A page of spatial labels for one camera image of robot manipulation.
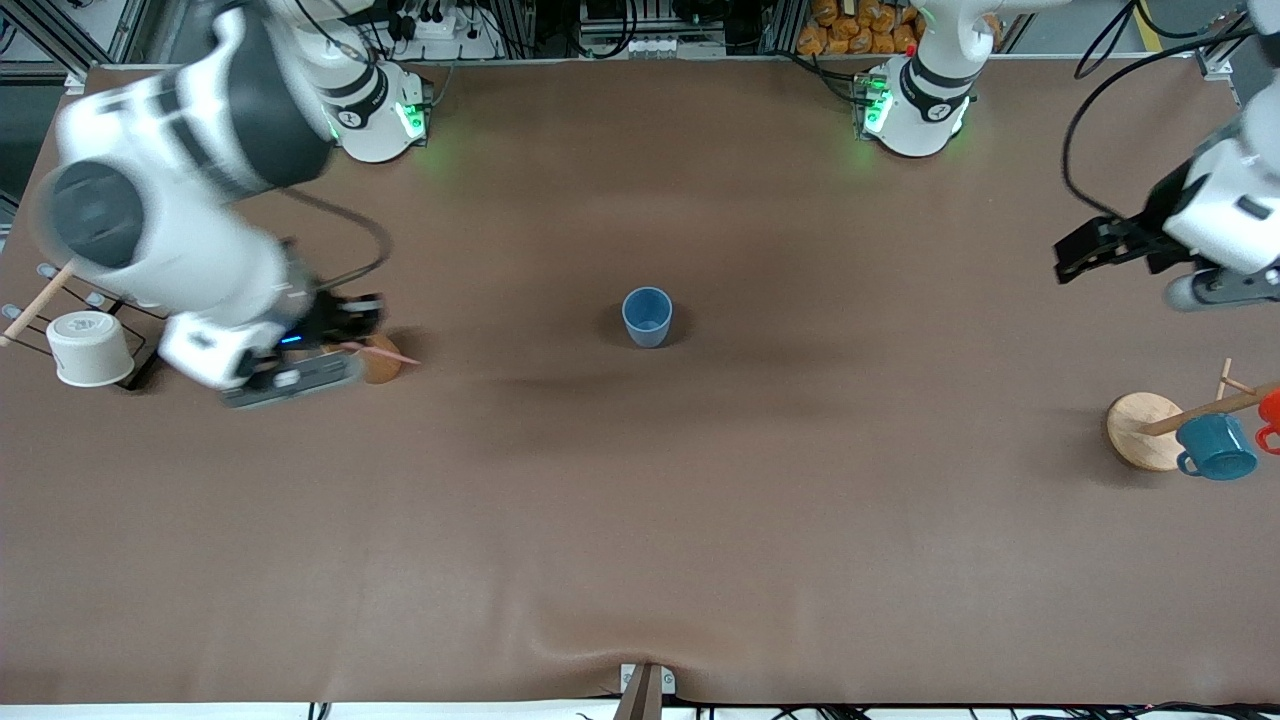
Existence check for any pink chopstick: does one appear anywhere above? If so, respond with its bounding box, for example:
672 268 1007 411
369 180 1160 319
338 342 422 367

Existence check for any light blue plastic cup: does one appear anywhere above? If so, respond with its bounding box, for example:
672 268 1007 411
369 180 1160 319
622 287 673 349

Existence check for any brown wooden chopstick holder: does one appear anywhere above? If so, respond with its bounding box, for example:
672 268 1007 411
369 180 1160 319
358 335 404 386

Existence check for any white cup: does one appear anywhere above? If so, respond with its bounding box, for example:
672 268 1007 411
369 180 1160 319
46 310 136 388

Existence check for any wooden mug tree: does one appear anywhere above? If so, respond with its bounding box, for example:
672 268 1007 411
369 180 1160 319
1105 358 1280 473

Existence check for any teal enamel mug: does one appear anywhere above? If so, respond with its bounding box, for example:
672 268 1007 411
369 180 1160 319
1175 412 1259 482

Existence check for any white power strip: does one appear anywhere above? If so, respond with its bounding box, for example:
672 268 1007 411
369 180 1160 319
398 8 483 43

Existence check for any orange packaged snacks pile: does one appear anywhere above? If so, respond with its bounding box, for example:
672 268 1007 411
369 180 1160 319
798 0 923 57

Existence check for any brown table cover mat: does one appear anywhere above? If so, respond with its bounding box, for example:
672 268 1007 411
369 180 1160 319
0 58 1280 706

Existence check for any metal table clamp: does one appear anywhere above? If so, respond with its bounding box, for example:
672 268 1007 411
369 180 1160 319
612 663 677 720

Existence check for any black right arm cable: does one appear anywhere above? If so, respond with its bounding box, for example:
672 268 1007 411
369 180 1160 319
280 185 393 293

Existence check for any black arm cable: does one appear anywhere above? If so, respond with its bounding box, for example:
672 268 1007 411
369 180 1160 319
1062 0 1263 223
280 185 393 293

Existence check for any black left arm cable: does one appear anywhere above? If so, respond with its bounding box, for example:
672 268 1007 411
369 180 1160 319
1062 0 1263 223

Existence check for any black wire rack wooden handle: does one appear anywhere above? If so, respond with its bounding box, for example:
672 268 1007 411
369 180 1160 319
0 258 173 391

